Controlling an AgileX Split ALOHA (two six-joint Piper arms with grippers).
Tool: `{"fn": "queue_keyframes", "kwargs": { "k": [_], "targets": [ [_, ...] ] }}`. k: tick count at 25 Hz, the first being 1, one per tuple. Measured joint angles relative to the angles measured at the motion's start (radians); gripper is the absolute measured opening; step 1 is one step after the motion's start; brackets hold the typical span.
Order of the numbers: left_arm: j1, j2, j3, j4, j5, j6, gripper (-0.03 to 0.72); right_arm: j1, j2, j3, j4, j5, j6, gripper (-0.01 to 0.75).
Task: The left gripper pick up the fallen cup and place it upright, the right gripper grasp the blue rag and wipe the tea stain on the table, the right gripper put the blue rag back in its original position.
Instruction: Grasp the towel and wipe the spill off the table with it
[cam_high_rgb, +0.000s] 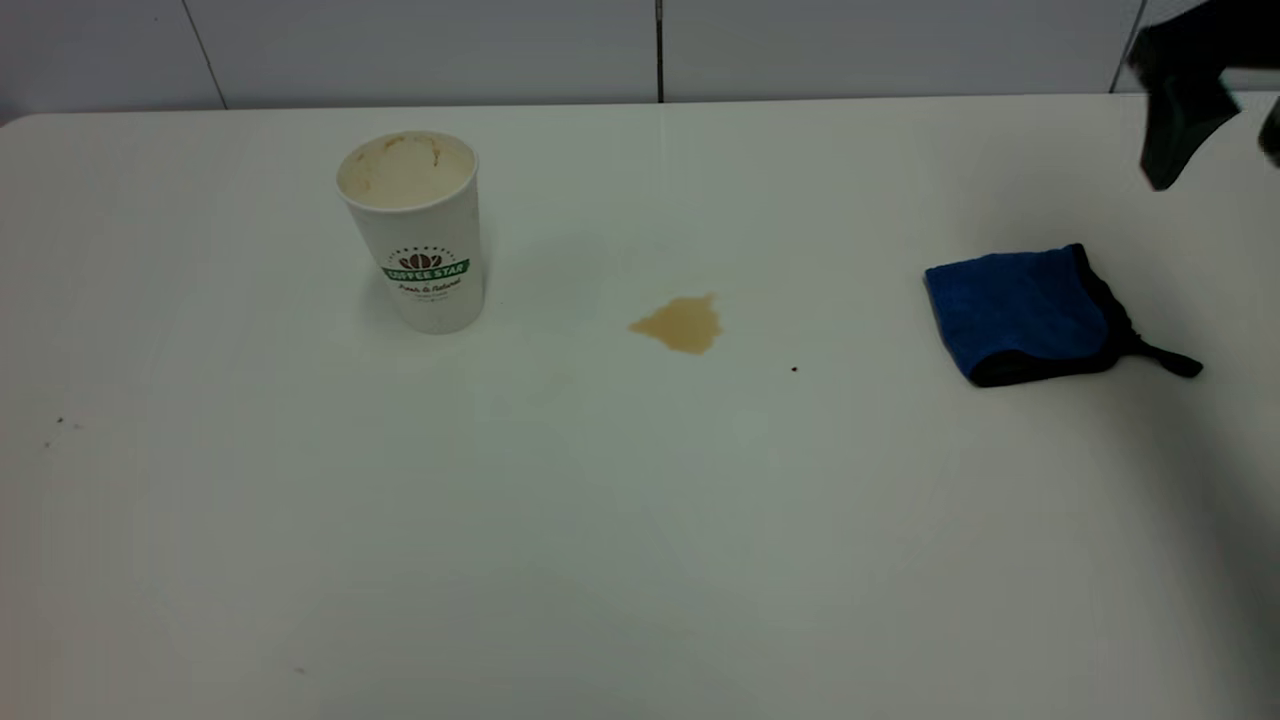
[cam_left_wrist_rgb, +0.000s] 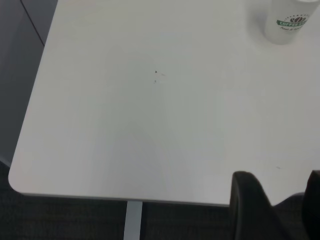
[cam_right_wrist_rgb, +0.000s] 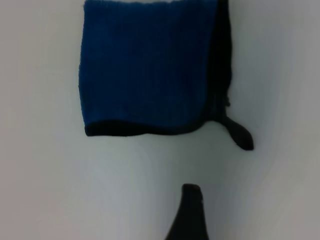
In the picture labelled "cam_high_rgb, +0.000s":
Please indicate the brown coffee spill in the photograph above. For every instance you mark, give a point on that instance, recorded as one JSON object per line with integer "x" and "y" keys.
{"x": 685, "y": 325}

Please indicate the blue cloth with black trim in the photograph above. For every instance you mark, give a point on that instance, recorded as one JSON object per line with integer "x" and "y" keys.
{"x": 1010, "y": 310}

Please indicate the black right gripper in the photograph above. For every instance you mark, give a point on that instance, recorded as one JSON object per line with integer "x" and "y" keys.
{"x": 1220, "y": 40}

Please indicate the white paper coffee cup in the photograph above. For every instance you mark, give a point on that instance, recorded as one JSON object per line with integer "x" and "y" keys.
{"x": 430, "y": 230}

